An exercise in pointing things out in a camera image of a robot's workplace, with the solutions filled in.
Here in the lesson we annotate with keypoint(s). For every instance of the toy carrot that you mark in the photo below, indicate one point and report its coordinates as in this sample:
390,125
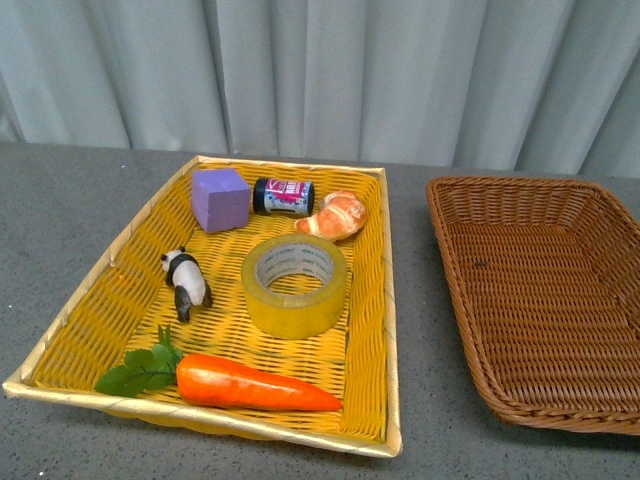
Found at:
213,381

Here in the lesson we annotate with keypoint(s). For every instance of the purple foam cube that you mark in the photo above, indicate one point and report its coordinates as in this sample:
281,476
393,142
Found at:
220,199

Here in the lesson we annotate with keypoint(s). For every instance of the yellow packing tape roll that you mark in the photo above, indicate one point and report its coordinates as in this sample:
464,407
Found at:
294,315

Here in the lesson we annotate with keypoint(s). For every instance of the toy croissant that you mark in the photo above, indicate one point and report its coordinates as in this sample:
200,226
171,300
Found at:
341,215

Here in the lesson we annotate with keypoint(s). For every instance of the grey curtain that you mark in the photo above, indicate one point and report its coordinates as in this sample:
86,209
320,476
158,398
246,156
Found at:
540,86

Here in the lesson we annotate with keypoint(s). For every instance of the small soda can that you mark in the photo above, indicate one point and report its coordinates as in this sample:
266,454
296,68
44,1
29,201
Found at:
271,195

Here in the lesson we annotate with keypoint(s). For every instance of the brown wicker basket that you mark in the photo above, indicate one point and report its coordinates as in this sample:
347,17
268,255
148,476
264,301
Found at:
544,281

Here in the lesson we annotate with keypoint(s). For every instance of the panda figurine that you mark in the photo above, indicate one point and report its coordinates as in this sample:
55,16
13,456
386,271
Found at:
183,273

